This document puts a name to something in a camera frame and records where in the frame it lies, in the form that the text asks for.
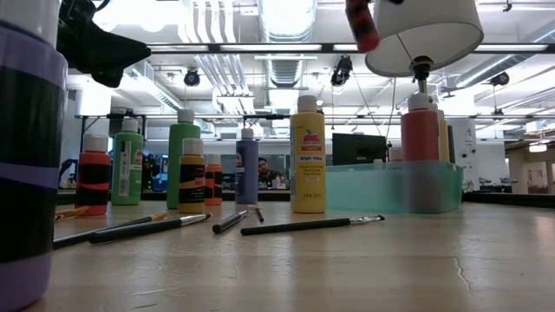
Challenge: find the small red paint bottle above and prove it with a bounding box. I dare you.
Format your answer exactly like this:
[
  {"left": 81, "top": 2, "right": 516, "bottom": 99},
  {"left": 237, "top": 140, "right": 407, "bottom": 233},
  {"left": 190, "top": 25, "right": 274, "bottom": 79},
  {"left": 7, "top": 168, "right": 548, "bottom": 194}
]
[{"left": 75, "top": 133, "right": 112, "bottom": 217}]

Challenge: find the black background monitor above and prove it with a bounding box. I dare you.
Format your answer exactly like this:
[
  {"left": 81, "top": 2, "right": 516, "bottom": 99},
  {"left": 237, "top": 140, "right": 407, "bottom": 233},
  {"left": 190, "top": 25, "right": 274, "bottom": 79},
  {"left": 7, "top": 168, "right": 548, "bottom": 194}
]
[{"left": 331, "top": 133, "right": 388, "bottom": 166}]

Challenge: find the small ochre paint bottle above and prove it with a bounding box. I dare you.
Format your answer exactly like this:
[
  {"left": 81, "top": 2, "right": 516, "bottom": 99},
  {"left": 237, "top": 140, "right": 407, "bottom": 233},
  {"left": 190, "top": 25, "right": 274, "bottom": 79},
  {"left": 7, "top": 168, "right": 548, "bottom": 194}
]
[{"left": 178, "top": 138, "right": 206, "bottom": 215}]

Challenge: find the white cylindrical appliance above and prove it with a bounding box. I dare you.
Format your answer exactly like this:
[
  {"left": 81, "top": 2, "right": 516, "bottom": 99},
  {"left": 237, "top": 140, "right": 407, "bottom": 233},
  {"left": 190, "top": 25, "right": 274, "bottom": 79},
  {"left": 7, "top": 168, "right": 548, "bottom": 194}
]
[{"left": 453, "top": 117, "right": 481, "bottom": 192}]

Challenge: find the white shade chrome table lamp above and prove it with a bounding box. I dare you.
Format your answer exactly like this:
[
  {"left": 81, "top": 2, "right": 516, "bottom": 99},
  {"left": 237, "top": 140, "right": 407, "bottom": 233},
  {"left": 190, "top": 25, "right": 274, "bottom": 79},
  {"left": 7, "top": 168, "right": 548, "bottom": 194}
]
[{"left": 364, "top": 0, "right": 485, "bottom": 203}]

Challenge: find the short black handle paintbrush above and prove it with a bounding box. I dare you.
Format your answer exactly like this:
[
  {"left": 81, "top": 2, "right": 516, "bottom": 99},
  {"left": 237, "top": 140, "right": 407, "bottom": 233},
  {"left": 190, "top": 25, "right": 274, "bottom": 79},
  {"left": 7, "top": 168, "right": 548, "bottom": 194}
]
[{"left": 212, "top": 209, "right": 250, "bottom": 236}]

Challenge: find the large green paint bottle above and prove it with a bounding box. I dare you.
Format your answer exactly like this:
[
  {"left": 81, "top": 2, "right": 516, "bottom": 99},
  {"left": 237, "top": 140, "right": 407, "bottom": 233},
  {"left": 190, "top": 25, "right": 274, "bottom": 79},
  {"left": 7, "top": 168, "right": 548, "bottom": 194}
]
[{"left": 166, "top": 108, "right": 202, "bottom": 211}]

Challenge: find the dark paintbrush with yellow end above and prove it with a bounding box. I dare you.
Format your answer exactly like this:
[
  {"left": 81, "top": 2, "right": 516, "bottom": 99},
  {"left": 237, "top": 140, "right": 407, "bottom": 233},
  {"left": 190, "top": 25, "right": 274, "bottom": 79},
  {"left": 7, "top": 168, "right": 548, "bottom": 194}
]
[{"left": 52, "top": 211, "right": 168, "bottom": 250}]

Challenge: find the background black frame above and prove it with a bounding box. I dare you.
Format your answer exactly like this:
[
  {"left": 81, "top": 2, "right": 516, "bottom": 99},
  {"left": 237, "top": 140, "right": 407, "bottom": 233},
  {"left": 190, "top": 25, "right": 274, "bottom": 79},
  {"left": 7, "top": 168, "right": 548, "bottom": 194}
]
[{"left": 74, "top": 111, "right": 555, "bottom": 153}]

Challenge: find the green translucent plastic bin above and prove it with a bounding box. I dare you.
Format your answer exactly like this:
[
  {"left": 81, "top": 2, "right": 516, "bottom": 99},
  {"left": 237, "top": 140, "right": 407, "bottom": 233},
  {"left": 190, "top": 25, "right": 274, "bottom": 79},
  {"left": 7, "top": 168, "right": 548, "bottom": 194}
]
[{"left": 325, "top": 159, "right": 464, "bottom": 215}]

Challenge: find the black hanging camera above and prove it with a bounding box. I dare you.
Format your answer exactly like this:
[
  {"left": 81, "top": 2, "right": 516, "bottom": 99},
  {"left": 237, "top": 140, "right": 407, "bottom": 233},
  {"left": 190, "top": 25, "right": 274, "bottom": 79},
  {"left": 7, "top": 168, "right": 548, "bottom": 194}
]
[
  {"left": 330, "top": 55, "right": 355, "bottom": 88},
  {"left": 183, "top": 68, "right": 201, "bottom": 88},
  {"left": 489, "top": 71, "right": 511, "bottom": 87}
]

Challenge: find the small purple paint bottle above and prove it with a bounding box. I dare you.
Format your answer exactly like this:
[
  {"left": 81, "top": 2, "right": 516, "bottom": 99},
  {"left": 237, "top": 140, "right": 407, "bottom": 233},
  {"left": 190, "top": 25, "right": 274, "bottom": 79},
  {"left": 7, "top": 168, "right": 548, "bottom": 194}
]
[{"left": 0, "top": 0, "right": 69, "bottom": 312}]

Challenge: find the large purple paint bottle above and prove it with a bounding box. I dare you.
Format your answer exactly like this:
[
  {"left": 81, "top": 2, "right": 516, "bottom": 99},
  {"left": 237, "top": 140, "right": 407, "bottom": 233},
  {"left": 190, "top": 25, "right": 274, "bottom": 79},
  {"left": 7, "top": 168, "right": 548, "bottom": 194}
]
[{"left": 235, "top": 127, "right": 260, "bottom": 205}]

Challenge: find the large pink paint bottle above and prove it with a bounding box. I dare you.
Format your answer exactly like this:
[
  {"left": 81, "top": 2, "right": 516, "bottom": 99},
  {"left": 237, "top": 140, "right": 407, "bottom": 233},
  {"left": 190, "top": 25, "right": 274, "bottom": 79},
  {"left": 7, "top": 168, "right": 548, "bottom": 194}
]
[{"left": 400, "top": 93, "right": 441, "bottom": 212}]

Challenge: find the long black handle paintbrush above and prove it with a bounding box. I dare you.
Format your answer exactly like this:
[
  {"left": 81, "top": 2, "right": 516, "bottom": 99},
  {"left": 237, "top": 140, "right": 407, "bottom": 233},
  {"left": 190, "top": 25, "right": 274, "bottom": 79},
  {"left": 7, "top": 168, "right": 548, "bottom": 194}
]
[{"left": 240, "top": 214, "right": 387, "bottom": 237}]

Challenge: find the large bright yellow paint bottle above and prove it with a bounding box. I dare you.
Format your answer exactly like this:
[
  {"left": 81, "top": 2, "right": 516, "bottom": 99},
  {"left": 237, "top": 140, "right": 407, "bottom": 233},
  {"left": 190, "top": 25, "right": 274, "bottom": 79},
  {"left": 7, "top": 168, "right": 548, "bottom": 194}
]
[{"left": 289, "top": 94, "right": 327, "bottom": 215}]

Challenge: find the small magenta paint bottle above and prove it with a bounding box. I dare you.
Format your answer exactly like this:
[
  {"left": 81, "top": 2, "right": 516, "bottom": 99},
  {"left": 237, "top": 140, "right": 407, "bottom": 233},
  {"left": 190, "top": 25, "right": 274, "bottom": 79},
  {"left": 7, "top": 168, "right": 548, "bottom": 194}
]
[{"left": 345, "top": 0, "right": 382, "bottom": 54}]

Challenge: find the black handle silver ferrule paintbrush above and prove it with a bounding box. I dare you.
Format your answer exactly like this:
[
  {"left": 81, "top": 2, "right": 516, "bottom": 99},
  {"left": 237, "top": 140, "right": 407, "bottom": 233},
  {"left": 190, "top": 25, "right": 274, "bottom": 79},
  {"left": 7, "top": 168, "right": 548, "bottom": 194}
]
[{"left": 89, "top": 212, "right": 212, "bottom": 245}]

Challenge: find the light green labelled paint bottle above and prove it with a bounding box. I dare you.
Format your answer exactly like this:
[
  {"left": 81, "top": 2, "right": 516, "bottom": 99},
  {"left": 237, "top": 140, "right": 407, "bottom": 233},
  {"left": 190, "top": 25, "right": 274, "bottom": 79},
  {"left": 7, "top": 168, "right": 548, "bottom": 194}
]
[{"left": 110, "top": 118, "right": 145, "bottom": 206}]

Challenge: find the orange handle paintbrush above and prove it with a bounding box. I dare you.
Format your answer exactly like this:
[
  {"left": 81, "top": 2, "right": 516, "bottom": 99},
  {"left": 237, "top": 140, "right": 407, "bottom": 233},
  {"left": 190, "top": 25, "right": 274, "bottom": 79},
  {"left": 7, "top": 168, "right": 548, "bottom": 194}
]
[{"left": 55, "top": 205, "right": 90, "bottom": 220}]

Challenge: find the black overhead crossbar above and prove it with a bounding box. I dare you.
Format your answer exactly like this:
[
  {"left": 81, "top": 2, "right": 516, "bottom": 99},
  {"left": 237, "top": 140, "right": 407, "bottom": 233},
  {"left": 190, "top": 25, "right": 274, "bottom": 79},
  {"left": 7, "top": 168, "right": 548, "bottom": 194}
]
[{"left": 147, "top": 42, "right": 555, "bottom": 55}]

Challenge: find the large dark teal paint bottle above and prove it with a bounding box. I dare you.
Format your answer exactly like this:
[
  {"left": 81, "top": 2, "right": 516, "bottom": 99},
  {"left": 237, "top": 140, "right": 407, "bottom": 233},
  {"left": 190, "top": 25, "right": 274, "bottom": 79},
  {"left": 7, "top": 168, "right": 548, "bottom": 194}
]
[{"left": 446, "top": 124, "right": 457, "bottom": 165}]

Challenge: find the silver ceiling duct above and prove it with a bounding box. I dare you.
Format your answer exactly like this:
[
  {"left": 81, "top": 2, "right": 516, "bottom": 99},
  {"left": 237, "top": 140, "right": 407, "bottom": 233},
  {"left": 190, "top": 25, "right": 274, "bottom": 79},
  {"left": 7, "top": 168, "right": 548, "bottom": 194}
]
[{"left": 258, "top": 0, "right": 320, "bottom": 90}]

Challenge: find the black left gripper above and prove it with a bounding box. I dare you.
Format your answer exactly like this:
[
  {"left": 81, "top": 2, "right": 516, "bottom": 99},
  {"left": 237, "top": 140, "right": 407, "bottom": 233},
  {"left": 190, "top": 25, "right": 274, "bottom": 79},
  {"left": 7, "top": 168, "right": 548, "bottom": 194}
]
[{"left": 55, "top": 0, "right": 153, "bottom": 88}]

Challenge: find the small orange paint bottle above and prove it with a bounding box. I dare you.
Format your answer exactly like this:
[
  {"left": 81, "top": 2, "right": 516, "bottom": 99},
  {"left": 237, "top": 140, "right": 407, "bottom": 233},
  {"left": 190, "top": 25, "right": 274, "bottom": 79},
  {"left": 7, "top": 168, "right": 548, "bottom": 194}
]
[{"left": 204, "top": 153, "right": 224, "bottom": 206}]

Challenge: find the large yellow-orange paint bottle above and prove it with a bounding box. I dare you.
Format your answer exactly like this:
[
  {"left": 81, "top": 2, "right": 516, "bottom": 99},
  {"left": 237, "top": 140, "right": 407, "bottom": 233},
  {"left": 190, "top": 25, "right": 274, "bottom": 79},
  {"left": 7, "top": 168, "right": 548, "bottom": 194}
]
[{"left": 436, "top": 108, "right": 450, "bottom": 164}]

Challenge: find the person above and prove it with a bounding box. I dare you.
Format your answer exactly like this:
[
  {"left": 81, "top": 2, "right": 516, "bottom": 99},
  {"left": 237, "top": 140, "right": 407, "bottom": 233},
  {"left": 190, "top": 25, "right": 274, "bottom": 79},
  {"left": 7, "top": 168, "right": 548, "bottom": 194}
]
[{"left": 257, "top": 156, "right": 287, "bottom": 191}]

